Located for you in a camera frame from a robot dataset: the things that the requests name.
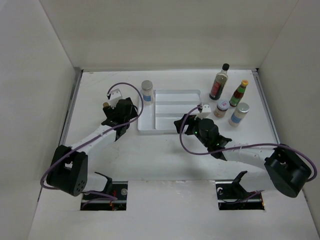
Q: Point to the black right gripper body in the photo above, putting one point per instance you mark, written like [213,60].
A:
[193,128]

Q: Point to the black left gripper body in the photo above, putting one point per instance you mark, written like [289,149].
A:
[132,114]

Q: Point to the small yellow label bottle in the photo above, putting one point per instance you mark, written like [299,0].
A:
[106,106]

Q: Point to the small spice jar white lid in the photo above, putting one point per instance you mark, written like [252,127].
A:
[221,108]

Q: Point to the white powder jar silver lid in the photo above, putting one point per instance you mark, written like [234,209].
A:
[239,114]

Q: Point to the red chili sauce bottle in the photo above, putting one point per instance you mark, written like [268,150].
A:
[238,93]

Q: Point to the dark soy sauce bottle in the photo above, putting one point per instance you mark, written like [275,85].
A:
[219,82]

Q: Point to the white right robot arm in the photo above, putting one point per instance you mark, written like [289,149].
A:
[282,168]

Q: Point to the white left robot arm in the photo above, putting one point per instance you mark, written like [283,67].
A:
[70,164]

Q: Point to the tall white granule jar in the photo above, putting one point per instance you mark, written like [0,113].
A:
[147,92]

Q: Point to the white compartment organizer tray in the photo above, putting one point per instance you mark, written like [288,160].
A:
[168,106]

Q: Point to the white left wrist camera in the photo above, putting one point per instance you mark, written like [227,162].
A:
[113,97]

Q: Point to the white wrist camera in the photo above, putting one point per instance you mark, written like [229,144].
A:
[204,110]
[113,97]

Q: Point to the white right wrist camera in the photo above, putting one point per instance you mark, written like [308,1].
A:
[204,110]

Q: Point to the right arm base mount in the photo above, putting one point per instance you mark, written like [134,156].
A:
[231,196]

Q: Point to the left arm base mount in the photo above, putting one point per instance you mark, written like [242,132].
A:
[115,198]

